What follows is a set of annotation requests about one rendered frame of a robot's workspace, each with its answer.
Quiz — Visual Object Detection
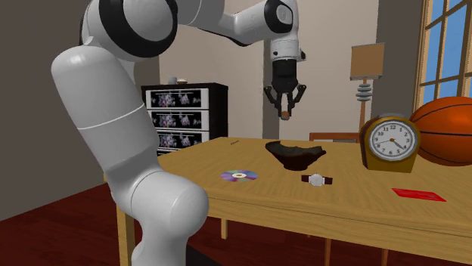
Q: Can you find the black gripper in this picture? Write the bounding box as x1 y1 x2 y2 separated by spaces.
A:
263 58 308 119

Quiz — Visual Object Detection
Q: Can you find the dark brown jagged bowl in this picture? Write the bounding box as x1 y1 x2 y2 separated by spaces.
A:
264 140 328 172

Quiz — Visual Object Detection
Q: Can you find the black floral chest of drawers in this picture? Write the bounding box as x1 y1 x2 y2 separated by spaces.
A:
141 76 229 156

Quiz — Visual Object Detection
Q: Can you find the brown shade floor lamp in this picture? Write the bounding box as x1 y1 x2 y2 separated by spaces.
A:
349 42 386 135

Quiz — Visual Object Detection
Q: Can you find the iridescent compact disc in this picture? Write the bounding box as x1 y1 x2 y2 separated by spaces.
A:
220 169 259 184

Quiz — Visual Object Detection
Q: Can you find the light wooden table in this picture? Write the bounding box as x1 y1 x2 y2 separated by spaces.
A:
103 137 472 266

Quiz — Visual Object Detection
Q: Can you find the yellow wooden table clock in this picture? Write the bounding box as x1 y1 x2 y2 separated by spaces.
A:
359 114 421 174

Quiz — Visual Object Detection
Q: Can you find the flat red card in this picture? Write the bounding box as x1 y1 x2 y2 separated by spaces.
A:
391 187 448 203

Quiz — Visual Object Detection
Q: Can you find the orange basketball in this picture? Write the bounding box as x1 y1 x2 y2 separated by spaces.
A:
408 96 472 167

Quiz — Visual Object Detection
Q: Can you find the brown strap wristwatch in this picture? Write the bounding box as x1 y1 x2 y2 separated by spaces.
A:
300 172 334 188

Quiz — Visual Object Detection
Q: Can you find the wooden frame window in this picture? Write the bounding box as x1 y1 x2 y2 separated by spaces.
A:
412 0 472 112

